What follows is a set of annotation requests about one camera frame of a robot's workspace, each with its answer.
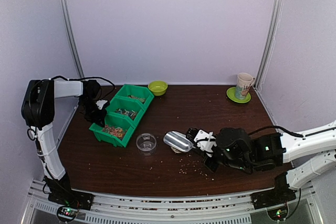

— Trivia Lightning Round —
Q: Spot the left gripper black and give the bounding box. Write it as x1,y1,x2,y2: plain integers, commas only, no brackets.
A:
79,98,107,127

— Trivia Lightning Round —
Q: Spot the metal scoop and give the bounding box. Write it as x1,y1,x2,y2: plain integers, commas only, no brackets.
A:
163,131,194,152

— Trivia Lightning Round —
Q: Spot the green three-compartment candy bin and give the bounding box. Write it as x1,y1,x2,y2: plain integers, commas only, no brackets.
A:
89,84,154,147

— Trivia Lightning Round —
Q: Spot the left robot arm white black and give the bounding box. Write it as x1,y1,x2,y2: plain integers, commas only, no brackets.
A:
21,76,109,181

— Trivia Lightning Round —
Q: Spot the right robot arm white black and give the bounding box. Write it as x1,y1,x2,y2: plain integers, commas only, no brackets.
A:
186,122,335,204

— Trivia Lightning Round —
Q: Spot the orange candies pile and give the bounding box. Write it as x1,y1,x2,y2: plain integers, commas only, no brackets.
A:
102,125,127,140

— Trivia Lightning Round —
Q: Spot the dark wrapped candies pile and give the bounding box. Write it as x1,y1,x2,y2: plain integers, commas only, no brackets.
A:
115,108,138,120

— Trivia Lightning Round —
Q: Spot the green wrapped candies pile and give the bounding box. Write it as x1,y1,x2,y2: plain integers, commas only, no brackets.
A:
128,95,146,103

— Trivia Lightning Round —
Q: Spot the clear plastic jar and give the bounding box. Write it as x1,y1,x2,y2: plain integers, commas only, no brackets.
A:
136,133,157,156

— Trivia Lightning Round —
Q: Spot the small green bowl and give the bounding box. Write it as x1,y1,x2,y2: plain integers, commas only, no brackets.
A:
148,80,168,96

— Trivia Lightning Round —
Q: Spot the green saucer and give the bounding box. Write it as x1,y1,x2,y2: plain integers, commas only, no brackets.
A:
226,87,251,103

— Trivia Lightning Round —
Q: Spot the patterned ceramic mug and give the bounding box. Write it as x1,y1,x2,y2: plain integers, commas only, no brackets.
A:
236,72,255,91

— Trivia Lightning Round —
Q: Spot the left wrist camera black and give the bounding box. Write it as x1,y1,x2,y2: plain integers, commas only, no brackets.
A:
85,80,101,99

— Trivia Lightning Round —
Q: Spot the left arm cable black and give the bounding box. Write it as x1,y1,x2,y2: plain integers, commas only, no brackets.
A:
21,76,116,141

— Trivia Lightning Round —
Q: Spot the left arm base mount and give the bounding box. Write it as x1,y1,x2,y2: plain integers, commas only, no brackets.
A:
48,190,94,222

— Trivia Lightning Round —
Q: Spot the left aluminium frame post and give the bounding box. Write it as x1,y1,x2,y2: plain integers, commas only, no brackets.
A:
60,0,85,78

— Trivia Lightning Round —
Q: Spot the aluminium frame post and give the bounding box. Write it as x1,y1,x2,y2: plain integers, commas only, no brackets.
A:
255,0,284,92
60,0,85,78

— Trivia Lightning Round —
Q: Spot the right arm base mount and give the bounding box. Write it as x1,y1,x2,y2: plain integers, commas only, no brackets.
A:
251,188,296,222

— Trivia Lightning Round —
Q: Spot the right aluminium frame post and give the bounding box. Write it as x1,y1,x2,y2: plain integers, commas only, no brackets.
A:
255,0,284,92

